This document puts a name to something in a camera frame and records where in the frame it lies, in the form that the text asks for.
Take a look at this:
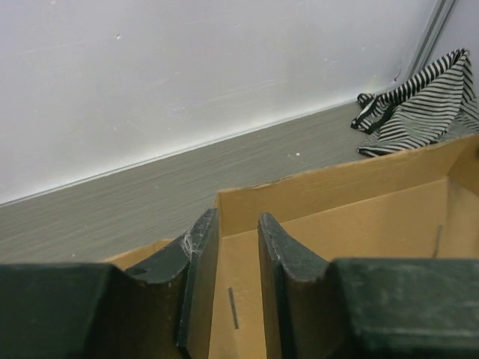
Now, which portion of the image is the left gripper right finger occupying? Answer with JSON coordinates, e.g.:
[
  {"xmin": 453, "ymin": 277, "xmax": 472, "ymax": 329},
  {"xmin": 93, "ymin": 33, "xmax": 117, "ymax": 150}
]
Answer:
[{"xmin": 257, "ymin": 213, "xmax": 355, "ymax": 358}]

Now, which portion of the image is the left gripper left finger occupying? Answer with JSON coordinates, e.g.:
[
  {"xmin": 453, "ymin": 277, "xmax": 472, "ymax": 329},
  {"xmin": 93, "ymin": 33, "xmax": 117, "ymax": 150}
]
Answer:
[{"xmin": 126, "ymin": 209, "xmax": 219, "ymax": 358}]

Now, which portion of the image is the brown cardboard box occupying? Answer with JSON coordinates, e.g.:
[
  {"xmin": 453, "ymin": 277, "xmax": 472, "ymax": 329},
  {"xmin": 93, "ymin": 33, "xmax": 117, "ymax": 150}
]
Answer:
[{"xmin": 84, "ymin": 135, "xmax": 478, "ymax": 358}]

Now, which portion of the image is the black white striped cloth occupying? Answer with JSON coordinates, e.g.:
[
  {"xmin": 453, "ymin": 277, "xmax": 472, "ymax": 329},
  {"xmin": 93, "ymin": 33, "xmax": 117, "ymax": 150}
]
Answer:
[{"xmin": 351, "ymin": 49, "xmax": 478, "ymax": 157}]

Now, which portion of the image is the right aluminium corner post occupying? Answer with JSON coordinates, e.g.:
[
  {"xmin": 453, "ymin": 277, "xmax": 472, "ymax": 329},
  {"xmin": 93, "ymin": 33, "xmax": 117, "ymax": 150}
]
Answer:
[{"xmin": 406, "ymin": 0, "xmax": 457, "ymax": 78}]

